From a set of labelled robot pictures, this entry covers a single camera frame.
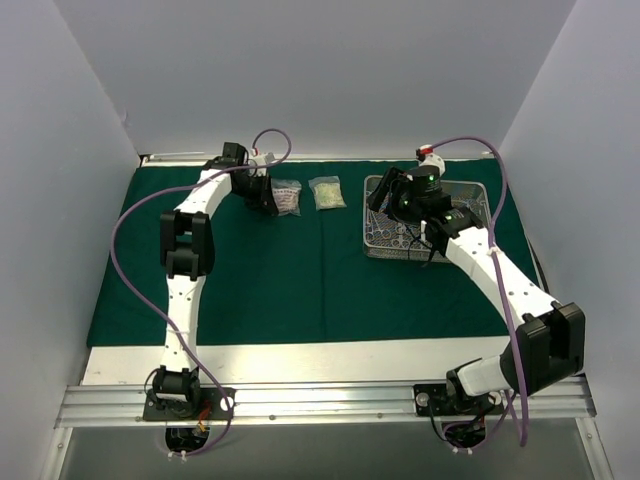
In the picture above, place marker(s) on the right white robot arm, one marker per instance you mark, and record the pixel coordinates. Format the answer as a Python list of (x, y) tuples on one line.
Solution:
[(547, 338)]

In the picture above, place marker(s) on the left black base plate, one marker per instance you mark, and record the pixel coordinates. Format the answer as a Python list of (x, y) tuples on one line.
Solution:
[(209, 404)]

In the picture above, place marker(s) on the clear packet with sutures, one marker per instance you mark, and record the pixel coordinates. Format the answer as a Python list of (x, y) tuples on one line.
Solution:
[(286, 194)]

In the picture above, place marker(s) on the front aluminium rail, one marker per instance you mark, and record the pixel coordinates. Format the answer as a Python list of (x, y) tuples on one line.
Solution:
[(306, 403)]

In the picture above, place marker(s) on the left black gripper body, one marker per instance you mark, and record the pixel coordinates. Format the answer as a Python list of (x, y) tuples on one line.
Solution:
[(263, 193)]

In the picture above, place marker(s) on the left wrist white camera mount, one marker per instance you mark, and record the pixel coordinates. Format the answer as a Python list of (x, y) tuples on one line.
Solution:
[(261, 163)]

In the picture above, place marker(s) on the metal mesh instrument tray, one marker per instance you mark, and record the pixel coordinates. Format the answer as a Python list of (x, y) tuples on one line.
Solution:
[(384, 238)]

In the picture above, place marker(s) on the green surgical drape cloth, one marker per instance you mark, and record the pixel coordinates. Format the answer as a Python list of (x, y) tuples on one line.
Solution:
[(287, 279)]

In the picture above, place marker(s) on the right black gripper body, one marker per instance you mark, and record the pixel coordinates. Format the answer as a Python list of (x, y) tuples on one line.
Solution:
[(392, 187)]

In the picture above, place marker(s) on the back aluminium rail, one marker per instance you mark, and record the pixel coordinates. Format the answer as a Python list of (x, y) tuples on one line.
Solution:
[(199, 158)]

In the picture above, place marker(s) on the green gauze packet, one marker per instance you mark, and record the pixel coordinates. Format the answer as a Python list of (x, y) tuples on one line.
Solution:
[(327, 192)]

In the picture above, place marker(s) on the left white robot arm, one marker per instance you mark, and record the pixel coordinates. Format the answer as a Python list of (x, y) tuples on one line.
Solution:
[(188, 256)]

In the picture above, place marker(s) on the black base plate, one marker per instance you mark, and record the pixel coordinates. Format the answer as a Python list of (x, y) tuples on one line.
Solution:
[(434, 398), (209, 404)]

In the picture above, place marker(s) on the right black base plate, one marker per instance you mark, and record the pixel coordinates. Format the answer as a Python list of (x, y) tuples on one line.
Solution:
[(434, 398)]

